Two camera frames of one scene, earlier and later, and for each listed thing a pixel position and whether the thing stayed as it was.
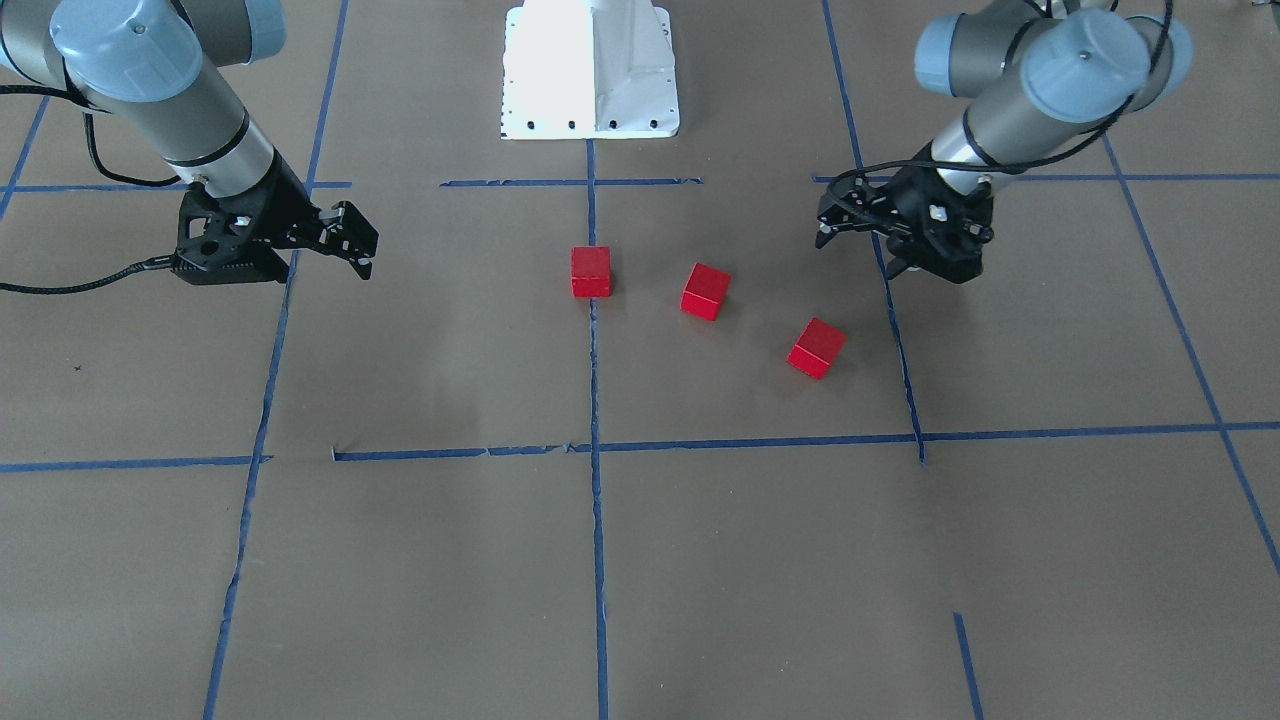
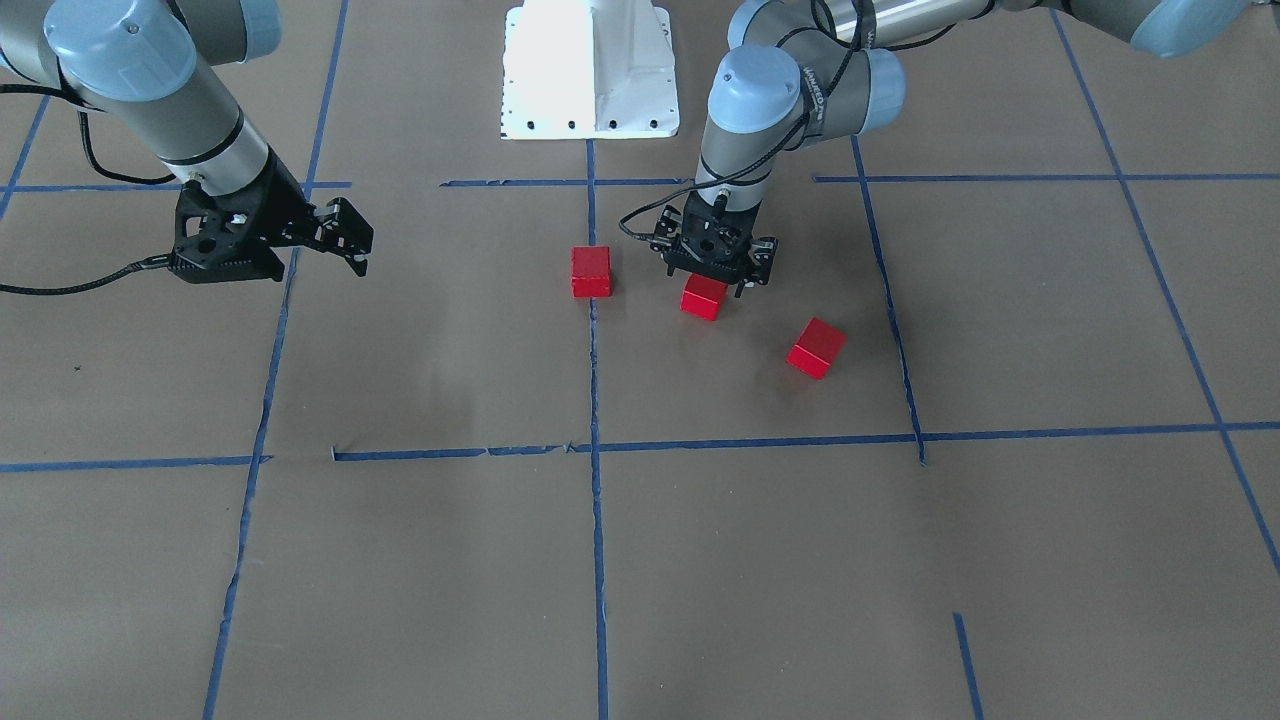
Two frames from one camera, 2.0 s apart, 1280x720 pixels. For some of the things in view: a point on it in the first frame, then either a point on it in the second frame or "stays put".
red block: [704, 290] stays put
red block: [591, 271] stays put
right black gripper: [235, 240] stays put
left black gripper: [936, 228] to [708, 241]
